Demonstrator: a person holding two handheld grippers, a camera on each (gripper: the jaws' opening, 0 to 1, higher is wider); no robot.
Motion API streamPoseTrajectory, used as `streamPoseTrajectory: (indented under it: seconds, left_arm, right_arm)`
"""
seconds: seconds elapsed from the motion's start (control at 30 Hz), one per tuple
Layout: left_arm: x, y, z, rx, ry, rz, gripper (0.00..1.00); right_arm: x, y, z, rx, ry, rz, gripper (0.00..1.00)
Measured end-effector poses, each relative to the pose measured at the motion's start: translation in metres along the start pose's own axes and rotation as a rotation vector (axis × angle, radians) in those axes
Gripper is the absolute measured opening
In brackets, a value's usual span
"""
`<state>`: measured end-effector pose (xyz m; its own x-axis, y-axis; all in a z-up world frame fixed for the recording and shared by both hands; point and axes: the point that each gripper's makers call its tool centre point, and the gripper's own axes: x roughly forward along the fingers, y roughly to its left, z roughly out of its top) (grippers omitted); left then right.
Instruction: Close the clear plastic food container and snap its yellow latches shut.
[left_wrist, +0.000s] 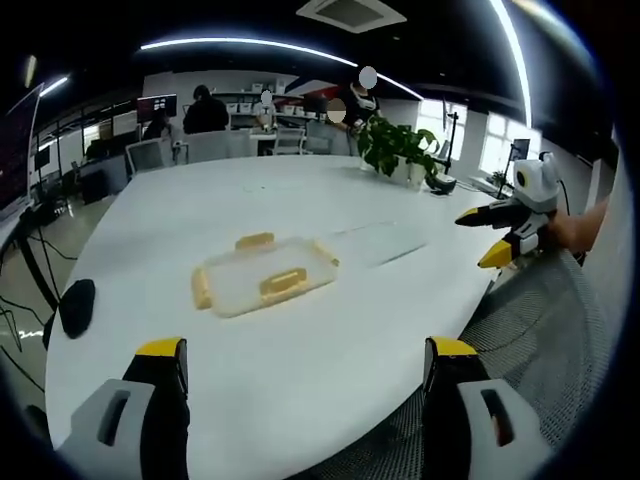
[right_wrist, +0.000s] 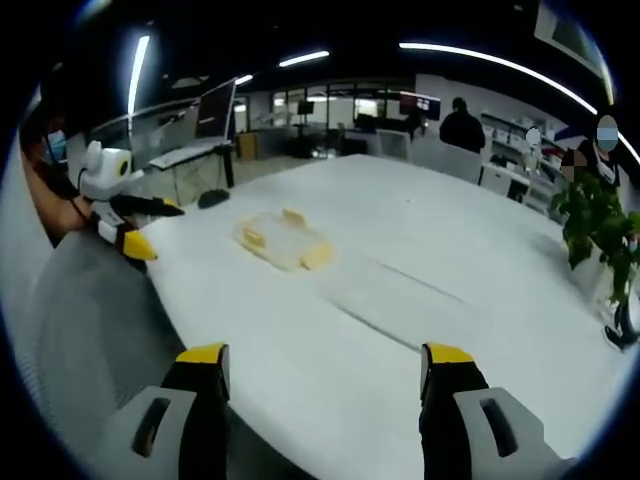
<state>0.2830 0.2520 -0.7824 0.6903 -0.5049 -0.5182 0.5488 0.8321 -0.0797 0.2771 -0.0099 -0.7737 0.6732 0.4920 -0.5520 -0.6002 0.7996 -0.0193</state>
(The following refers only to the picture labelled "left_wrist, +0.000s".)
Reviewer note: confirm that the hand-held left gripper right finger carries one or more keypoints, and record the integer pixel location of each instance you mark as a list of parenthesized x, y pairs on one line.
[(470, 425)]

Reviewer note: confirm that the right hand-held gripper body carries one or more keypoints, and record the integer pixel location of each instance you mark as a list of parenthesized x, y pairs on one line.
[(537, 187)]

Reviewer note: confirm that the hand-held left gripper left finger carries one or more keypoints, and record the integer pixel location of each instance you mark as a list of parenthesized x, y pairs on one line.
[(125, 425)]

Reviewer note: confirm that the clear lid with yellow clips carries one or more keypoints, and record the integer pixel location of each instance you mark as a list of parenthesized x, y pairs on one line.
[(262, 275)]

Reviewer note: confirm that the small dark monitor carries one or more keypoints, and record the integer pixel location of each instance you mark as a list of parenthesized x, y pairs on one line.
[(521, 149)]

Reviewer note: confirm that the black stand with base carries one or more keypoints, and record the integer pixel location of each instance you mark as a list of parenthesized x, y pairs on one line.
[(445, 182)]

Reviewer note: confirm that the grey mesh office chair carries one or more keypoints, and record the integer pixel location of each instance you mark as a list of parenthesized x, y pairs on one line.
[(540, 325)]

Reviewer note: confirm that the green potted plant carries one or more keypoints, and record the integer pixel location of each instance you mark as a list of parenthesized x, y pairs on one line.
[(395, 145)]

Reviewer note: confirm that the black rounded object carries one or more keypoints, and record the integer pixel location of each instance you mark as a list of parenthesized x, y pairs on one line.
[(77, 307)]

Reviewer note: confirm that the long ceiling light strip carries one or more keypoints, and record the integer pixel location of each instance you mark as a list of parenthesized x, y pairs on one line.
[(515, 55), (250, 47)]

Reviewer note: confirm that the white office chair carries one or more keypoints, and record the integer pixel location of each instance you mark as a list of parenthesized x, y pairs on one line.
[(147, 156), (289, 140)]

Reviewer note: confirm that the ceiling air vent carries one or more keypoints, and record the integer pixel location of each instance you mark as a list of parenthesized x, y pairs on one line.
[(350, 14)]

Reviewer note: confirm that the shelf with white boxes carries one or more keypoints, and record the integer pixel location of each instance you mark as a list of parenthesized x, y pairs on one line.
[(250, 100)]

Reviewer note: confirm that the large dark monitor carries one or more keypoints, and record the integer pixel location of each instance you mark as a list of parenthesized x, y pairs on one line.
[(17, 150)]

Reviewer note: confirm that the desktop monitor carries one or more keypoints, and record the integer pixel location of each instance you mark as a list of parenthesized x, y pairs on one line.
[(157, 107)]

